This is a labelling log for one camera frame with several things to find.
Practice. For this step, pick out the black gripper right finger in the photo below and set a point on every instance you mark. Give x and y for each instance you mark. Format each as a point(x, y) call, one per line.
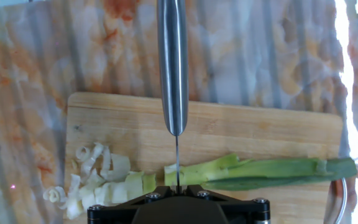
point(247, 211)

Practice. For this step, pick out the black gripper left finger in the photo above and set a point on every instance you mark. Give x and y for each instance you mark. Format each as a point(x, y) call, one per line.
point(113, 213)

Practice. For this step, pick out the green scallion stalk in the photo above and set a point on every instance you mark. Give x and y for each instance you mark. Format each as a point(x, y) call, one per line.
point(275, 169)

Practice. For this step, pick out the steel cleaver knife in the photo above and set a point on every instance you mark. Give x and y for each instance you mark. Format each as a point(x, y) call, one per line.
point(172, 62)

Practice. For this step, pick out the chopped scallion pieces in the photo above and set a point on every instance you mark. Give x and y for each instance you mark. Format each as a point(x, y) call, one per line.
point(117, 186)

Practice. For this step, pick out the wooden cutting board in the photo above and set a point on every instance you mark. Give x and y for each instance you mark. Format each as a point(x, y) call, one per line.
point(244, 130)

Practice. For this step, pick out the marble pattern plastic mat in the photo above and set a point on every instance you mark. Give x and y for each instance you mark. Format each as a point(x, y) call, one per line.
point(42, 62)

